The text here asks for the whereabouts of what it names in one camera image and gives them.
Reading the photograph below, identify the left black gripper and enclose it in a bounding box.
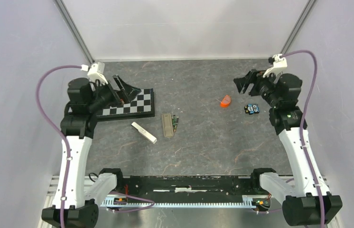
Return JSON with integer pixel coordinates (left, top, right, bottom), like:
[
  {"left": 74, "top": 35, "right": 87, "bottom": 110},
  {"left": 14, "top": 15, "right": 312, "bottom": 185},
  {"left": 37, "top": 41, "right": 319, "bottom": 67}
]
[{"left": 87, "top": 74, "right": 140, "bottom": 113}]

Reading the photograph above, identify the black white checkerboard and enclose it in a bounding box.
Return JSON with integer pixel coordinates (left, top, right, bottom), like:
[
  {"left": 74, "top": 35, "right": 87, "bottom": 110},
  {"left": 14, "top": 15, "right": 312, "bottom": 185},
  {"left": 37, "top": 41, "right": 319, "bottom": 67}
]
[{"left": 67, "top": 88, "right": 156, "bottom": 122}]

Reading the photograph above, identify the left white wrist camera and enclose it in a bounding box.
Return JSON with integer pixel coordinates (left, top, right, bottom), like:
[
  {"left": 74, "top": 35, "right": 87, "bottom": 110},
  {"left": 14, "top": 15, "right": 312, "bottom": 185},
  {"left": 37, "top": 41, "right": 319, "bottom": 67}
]
[{"left": 81, "top": 61, "right": 109, "bottom": 86}]

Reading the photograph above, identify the white rectangular block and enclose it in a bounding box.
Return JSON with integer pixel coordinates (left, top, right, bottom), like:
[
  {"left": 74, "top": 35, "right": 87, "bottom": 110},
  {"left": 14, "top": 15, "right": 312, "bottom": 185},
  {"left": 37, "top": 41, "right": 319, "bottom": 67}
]
[{"left": 131, "top": 122, "right": 157, "bottom": 144}]

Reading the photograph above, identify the beige remote control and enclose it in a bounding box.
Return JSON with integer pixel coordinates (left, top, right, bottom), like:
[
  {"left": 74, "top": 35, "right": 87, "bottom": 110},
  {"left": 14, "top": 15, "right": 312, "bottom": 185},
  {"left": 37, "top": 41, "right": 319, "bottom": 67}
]
[{"left": 161, "top": 113, "right": 174, "bottom": 138}]

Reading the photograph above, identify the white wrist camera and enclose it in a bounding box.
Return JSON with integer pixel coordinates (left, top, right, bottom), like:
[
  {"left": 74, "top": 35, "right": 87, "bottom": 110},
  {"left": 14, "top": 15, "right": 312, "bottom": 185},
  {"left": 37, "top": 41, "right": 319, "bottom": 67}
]
[
  {"left": 81, "top": 61, "right": 109, "bottom": 86},
  {"left": 262, "top": 54, "right": 288, "bottom": 78}
]

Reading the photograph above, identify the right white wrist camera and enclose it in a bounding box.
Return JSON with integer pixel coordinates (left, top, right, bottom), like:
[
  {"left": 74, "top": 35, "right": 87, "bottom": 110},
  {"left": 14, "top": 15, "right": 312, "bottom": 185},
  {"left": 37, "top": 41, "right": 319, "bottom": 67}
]
[{"left": 262, "top": 54, "right": 288, "bottom": 78}]

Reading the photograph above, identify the blue owl toy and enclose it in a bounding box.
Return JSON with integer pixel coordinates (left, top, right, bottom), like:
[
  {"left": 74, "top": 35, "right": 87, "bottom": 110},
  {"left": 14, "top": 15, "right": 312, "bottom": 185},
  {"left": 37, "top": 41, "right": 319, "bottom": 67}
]
[{"left": 244, "top": 104, "right": 260, "bottom": 115}]

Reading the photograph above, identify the white slotted cable duct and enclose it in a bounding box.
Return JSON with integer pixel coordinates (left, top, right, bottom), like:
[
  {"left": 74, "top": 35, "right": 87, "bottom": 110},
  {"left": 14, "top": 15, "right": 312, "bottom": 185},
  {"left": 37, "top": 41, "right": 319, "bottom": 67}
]
[{"left": 100, "top": 194, "right": 270, "bottom": 209}]

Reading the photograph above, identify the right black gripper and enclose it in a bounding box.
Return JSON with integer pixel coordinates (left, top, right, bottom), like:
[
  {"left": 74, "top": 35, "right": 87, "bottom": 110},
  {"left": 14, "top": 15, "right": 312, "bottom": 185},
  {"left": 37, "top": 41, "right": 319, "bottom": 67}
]
[{"left": 234, "top": 68, "right": 281, "bottom": 107}]

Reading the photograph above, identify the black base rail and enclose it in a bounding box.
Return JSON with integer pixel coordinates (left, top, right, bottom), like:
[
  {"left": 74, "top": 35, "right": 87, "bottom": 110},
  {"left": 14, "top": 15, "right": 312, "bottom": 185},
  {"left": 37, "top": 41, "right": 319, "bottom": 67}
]
[{"left": 113, "top": 175, "right": 269, "bottom": 204}]

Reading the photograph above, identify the orange semicircular piece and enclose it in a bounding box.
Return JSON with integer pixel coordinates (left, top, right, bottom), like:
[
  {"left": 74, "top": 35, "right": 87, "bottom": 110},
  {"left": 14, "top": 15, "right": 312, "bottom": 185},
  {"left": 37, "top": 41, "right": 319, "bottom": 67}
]
[{"left": 220, "top": 95, "right": 232, "bottom": 108}]

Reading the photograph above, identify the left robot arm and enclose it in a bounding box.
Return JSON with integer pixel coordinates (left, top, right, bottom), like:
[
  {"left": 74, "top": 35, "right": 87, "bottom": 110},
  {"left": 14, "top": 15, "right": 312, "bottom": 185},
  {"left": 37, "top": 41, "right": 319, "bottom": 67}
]
[{"left": 41, "top": 76, "right": 141, "bottom": 228}]

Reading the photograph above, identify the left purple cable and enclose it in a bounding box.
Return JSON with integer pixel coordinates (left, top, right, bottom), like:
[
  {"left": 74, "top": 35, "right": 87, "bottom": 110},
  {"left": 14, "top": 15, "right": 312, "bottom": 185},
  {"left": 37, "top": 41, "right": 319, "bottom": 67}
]
[{"left": 35, "top": 65, "right": 84, "bottom": 228}]

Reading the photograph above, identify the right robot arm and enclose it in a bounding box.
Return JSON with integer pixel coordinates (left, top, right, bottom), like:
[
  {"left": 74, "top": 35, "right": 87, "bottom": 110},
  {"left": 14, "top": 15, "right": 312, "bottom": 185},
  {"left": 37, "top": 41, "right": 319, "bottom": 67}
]
[{"left": 234, "top": 69, "right": 343, "bottom": 226}]

